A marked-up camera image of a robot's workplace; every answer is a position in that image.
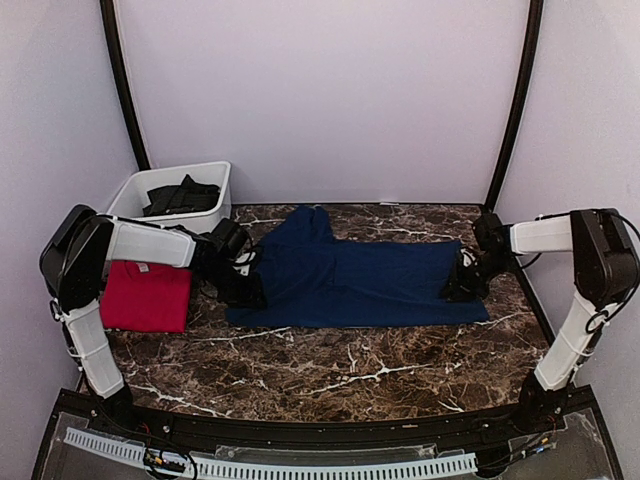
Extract navy blue t-shirt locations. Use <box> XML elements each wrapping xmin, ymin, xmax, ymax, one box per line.
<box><xmin>225</xmin><ymin>206</ymin><xmax>489</xmax><ymax>328</ymax></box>

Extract left black frame post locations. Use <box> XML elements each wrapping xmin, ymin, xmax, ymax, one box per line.
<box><xmin>99</xmin><ymin>0</ymin><xmax>151</xmax><ymax>171</ymax></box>

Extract black frame post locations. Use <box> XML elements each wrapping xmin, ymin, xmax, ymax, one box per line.
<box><xmin>99</xmin><ymin>0</ymin><xmax>151</xmax><ymax>171</ymax></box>
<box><xmin>484</xmin><ymin>0</ymin><xmax>544</xmax><ymax>211</ymax></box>

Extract folded red t-shirt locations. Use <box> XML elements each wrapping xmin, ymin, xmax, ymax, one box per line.
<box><xmin>100</xmin><ymin>260</ymin><xmax>192</xmax><ymax>333</ymax></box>

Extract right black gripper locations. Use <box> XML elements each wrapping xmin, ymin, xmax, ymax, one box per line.
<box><xmin>440</xmin><ymin>252</ymin><xmax>514</xmax><ymax>302</ymax></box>

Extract black clothes in bin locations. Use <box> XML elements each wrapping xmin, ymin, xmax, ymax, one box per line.
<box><xmin>143</xmin><ymin>174</ymin><xmax>221</xmax><ymax>217</ymax></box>

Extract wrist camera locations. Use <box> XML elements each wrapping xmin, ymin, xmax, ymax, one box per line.
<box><xmin>232</xmin><ymin>246</ymin><xmax>263</xmax><ymax>276</ymax></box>
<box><xmin>457</xmin><ymin>247</ymin><xmax>479</xmax><ymax>269</ymax></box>

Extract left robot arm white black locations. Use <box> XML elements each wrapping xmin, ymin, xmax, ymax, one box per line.
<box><xmin>39</xmin><ymin>205</ymin><xmax>267</xmax><ymax>436</ymax></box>

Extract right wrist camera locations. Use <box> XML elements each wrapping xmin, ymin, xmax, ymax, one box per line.
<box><xmin>457</xmin><ymin>247</ymin><xmax>479</xmax><ymax>269</ymax></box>

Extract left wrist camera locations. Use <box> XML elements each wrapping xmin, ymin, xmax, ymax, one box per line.
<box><xmin>232</xmin><ymin>246</ymin><xmax>263</xmax><ymax>276</ymax></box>

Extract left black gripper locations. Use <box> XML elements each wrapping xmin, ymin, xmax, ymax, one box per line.
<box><xmin>200</xmin><ymin>260</ymin><xmax>268</xmax><ymax>310</ymax></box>

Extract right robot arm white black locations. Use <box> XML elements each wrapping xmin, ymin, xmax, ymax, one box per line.
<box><xmin>440</xmin><ymin>208</ymin><xmax>639</xmax><ymax>393</ymax></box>

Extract white slotted cable duct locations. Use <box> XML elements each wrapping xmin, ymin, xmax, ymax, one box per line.
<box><xmin>63</xmin><ymin>427</ymin><xmax>478</xmax><ymax>479</ymax></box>

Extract right black frame post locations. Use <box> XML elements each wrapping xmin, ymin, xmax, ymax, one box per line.
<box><xmin>484</xmin><ymin>0</ymin><xmax>544</xmax><ymax>211</ymax></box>

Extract black curved front rail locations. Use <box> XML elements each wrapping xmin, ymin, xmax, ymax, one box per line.
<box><xmin>54</xmin><ymin>387</ymin><xmax>595</xmax><ymax>464</ymax></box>

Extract white plastic bin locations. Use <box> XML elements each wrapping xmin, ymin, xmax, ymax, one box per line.
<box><xmin>107</xmin><ymin>161</ymin><xmax>231</xmax><ymax>233</ymax></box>

